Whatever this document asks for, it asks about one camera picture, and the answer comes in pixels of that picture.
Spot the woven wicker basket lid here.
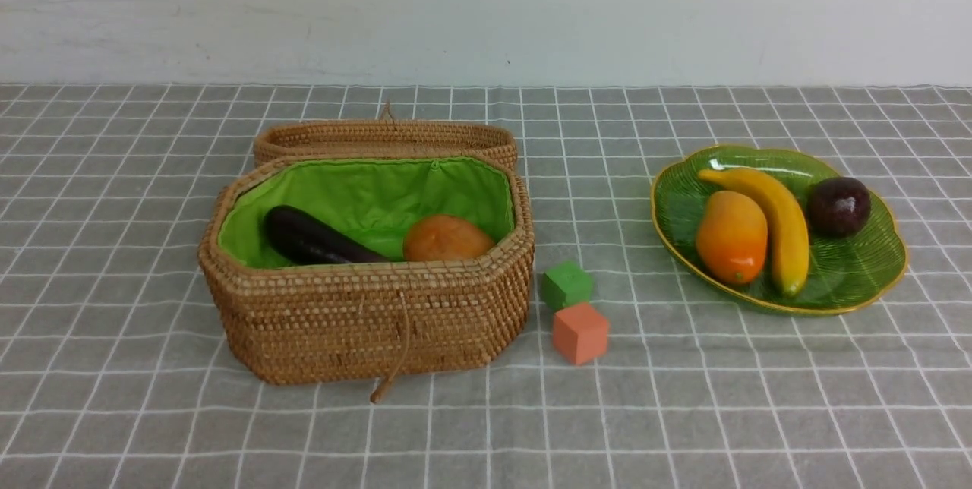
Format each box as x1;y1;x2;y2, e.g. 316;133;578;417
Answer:
252;106;519;169

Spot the orange foam cube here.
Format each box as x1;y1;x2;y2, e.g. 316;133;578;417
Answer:
552;302;610;365

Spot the grey checkered tablecloth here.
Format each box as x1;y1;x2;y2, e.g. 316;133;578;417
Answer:
1;84;971;488

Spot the orange yellow plastic mango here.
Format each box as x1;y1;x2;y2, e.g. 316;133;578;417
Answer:
695;191;768;287

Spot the brown plastic potato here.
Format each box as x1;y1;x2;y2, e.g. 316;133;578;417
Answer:
402;213;496;262

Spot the yellow plastic banana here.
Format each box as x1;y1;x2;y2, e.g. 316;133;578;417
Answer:
697;166;811;298

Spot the woven wicker basket green lining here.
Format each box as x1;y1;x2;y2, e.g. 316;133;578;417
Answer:
197;156;535;402

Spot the green foam cube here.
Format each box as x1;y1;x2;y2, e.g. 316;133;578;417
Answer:
539;260;595;311

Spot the purple plastic eggplant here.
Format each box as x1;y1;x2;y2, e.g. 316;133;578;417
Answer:
263;205;389;265

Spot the green glass leaf plate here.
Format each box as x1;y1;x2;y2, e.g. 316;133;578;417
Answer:
652;144;908;317

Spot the dark purple plastic fruit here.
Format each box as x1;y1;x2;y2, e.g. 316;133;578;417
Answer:
805;175;872;238

